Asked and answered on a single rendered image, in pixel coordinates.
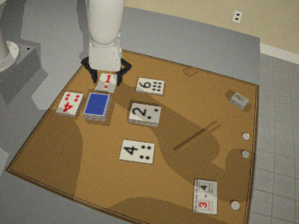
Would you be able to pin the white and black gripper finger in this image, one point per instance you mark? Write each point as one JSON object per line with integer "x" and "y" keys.
{"x": 94, "y": 73}
{"x": 123, "y": 71}

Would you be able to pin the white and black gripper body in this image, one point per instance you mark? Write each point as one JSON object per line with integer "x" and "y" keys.
{"x": 105, "y": 58}

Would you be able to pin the grey round disc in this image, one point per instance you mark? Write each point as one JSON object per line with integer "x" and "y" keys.
{"x": 245, "y": 154}
{"x": 245, "y": 136}
{"x": 235, "y": 205}

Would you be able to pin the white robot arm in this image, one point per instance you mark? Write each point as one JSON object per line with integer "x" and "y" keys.
{"x": 105, "y": 18}

